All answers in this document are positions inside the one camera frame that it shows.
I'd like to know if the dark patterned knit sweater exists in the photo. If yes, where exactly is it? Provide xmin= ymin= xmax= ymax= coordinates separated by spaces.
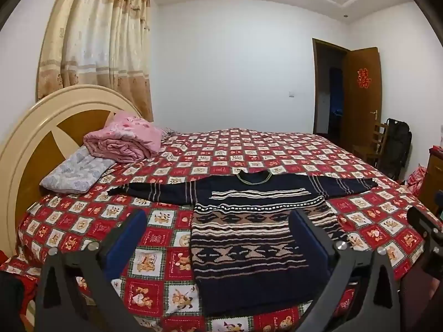
xmin=107 ymin=169 xmax=378 ymax=317

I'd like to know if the pale grey-blue pillow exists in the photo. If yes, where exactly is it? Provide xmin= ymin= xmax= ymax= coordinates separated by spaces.
xmin=40 ymin=145 xmax=116 ymax=194

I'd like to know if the cream and wood headboard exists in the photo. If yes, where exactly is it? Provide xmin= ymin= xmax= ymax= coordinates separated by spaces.
xmin=0 ymin=84 xmax=144 ymax=260

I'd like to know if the red paper door decoration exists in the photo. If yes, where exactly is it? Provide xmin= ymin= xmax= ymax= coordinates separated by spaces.
xmin=356 ymin=67 xmax=372 ymax=89

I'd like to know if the black backpack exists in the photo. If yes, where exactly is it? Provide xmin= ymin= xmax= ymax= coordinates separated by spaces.
xmin=377 ymin=118 xmax=413 ymax=181

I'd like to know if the brown wooden door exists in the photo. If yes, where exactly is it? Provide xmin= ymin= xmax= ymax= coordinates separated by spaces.
xmin=342 ymin=46 xmax=383 ymax=161

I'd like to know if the folded pink blanket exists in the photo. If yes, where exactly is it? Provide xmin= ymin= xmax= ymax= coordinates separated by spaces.
xmin=83 ymin=111 xmax=163 ymax=165

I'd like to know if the wooden chair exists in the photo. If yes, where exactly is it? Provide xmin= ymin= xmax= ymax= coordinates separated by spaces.
xmin=353 ymin=123 xmax=387 ymax=167

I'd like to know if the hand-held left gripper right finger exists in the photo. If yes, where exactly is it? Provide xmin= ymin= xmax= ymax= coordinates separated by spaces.
xmin=289 ymin=209 xmax=403 ymax=332

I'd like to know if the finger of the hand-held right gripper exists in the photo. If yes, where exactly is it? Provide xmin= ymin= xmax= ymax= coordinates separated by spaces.
xmin=406 ymin=207 xmax=443 ymax=241

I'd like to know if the beige patterned curtain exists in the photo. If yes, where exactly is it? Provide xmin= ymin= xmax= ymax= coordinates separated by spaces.
xmin=36 ymin=0 xmax=154 ymax=121

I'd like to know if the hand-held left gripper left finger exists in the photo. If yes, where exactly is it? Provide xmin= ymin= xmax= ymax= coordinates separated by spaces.
xmin=35 ymin=209 xmax=148 ymax=332

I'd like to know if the dark wooden door frame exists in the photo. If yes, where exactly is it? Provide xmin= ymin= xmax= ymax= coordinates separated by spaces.
xmin=311 ymin=38 xmax=350 ymax=136

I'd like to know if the red checkered cartoon bedspread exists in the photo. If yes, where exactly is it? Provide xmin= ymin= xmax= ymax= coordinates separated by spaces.
xmin=0 ymin=128 xmax=430 ymax=332

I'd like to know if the wooden cabinet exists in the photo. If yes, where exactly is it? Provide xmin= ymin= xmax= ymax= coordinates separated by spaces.
xmin=417 ymin=147 xmax=443 ymax=216

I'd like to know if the red patterned bag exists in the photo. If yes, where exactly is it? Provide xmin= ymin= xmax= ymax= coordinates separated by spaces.
xmin=406 ymin=166 xmax=428 ymax=195

